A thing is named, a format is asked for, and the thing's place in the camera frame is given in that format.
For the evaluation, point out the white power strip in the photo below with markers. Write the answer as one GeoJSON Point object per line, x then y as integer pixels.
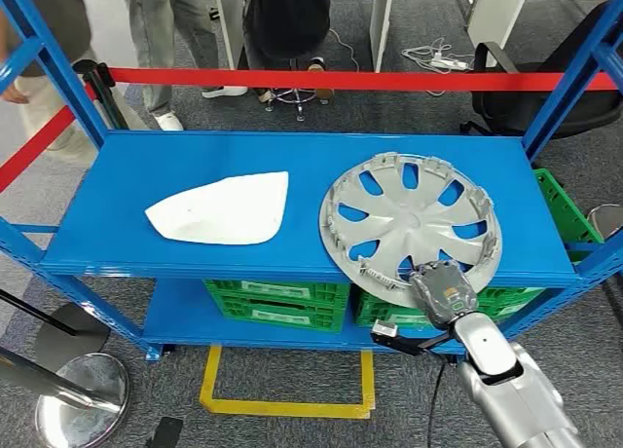
{"type": "Point", "coordinates": [447, 62]}

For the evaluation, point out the black stool with chrome base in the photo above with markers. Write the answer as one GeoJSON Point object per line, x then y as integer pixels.
{"type": "Point", "coordinates": [297, 100]}

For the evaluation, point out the person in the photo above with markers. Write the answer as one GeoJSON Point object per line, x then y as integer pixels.
{"type": "Point", "coordinates": [48, 19]}
{"type": "Point", "coordinates": [287, 13]}
{"type": "Point", "coordinates": [155, 45]}

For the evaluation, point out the silver plastic wheel cover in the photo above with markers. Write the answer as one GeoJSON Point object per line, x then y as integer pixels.
{"type": "Point", "coordinates": [409, 222]}

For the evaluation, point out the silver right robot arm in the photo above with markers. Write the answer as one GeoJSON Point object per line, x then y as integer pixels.
{"type": "Point", "coordinates": [516, 400]}

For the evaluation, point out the white desk panel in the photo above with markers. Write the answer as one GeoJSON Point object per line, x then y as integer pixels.
{"type": "Point", "coordinates": [496, 13]}
{"type": "Point", "coordinates": [382, 19]}
{"type": "Point", "coordinates": [228, 19]}

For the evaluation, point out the chrome stanchion with chrome base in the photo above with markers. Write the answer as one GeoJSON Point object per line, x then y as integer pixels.
{"type": "Point", "coordinates": [83, 400]}

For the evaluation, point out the blue metal shelf rack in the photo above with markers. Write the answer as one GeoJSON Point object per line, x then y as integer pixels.
{"type": "Point", "coordinates": [194, 155]}

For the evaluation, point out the white plastic panel part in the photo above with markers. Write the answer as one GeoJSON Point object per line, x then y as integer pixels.
{"type": "Point", "coordinates": [219, 209]}

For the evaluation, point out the black stanchion with black base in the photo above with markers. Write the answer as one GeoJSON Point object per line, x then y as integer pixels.
{"type": "Point", "coordinates": [73, 335]}

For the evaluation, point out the black office chair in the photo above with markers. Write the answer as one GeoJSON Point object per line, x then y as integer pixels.
{"type": "Point", "coordinates": [560, 90]}

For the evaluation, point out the chrome stanchion base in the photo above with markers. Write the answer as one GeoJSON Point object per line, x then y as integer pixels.
{"type": "Point", "coordinates": [609, 219]}

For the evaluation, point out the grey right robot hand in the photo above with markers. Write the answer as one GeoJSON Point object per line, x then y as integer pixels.
{"type": "Point", "coordinates": [440, 297]}

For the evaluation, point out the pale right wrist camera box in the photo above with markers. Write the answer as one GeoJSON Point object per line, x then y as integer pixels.
{"type": "Point", "coordinates": [385, 332]}

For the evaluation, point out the black caster wheel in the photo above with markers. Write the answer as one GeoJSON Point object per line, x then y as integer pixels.
{"type": "Point", "coordinates": [167, 350]}

